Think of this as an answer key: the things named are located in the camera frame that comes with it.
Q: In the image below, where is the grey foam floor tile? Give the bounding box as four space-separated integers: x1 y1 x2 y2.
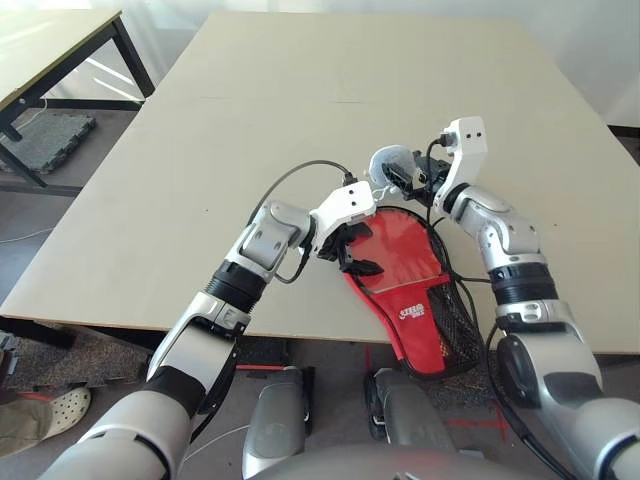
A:
14 113 96 174

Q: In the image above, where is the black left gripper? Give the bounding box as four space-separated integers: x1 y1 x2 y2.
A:
317 222 385 276

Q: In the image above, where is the red black paddle case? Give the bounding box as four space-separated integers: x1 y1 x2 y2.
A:
341 203 486 384

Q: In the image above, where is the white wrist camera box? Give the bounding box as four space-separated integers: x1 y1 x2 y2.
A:
309 180 377 244
442 116 487 195

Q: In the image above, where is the silver robot leg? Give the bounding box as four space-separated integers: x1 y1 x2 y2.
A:
364 368 454 449
242 367 316 479

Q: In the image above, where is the khaki trouser leg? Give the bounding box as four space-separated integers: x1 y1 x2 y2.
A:
0 392 66 457

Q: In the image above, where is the grey robot torso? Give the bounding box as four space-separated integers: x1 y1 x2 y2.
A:
279 442 566 480

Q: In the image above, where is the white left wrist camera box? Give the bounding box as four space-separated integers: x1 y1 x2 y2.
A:
309 180 377 244

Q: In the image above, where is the black-framed side table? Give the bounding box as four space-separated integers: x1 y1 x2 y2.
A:
0 8 156 189

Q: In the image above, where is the white floor cable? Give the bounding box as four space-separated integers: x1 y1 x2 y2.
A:
187 424 251 467
0 227 54 246

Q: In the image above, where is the silver right robot leg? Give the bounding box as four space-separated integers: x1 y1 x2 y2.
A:
364 368 454 449

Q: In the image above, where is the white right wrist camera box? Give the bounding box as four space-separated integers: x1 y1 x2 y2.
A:
442 116 487 195

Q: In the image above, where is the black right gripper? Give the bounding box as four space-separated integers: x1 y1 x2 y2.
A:
387 157 451 204

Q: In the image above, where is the white perforated clog shoe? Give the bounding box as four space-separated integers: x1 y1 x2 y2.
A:
47 385 94 426

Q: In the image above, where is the grey plush keychain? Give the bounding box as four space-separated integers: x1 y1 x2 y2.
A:
368 144 417 201

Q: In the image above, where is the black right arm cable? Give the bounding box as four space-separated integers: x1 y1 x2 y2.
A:
423 134 576 480

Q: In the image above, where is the speckled dark floor mat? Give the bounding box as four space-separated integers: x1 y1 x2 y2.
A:
434 369 501 410
0 329 154 396

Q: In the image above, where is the silver left robot leg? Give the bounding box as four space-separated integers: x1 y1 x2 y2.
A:
242 367 316 479

